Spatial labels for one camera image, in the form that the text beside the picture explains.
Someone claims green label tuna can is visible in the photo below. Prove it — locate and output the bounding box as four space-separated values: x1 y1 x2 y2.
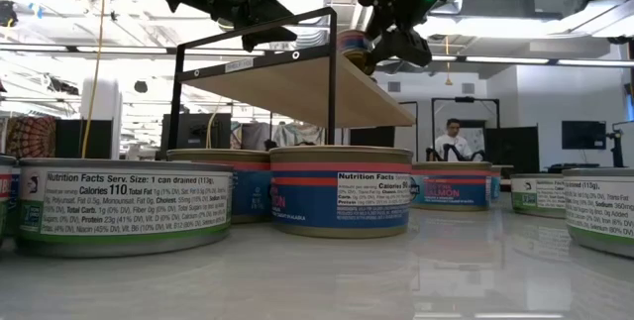
0 155 20 245
562 167 634 260
14 157 235 261
509 172 567 220

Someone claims yellow hanging pendant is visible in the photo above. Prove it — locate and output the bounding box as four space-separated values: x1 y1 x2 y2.
443 35 455 87

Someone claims black door panel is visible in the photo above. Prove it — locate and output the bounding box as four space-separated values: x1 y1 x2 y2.
349 126 396 149

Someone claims long ceiling light strip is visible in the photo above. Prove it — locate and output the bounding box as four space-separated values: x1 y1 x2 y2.
557 57 634 68
73 44 268 58
429 53 552 66

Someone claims person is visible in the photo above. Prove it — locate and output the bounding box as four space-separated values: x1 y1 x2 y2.
433 117 475 162

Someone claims black monitor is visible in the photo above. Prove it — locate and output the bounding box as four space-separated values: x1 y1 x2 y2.
483 125 541 173
160 112 233 151

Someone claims black partition panel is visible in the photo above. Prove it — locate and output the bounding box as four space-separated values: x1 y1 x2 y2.
54 119 114 159

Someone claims black tripod stand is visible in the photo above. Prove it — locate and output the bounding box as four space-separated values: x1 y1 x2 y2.
607 129 626 168

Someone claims red patterned tapestry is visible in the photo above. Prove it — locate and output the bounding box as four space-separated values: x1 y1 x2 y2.
4 115 58 160

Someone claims wooden shelf with black frame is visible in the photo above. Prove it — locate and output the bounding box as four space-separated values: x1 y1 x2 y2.
166 6 417 152

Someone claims black metal frame stand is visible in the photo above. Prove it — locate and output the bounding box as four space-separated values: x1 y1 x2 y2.
429 95 501 163

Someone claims black wall television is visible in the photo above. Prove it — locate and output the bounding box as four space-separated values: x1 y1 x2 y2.
561 120 608 152

